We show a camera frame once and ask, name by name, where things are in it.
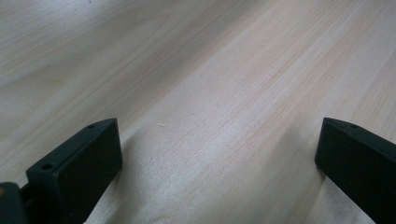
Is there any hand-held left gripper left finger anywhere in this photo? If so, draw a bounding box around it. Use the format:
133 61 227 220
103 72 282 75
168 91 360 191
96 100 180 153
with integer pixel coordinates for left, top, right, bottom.
25 118 123 224

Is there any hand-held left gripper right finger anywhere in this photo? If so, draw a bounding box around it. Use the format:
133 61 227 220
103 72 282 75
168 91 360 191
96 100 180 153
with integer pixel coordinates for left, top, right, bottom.
314 117 396 224

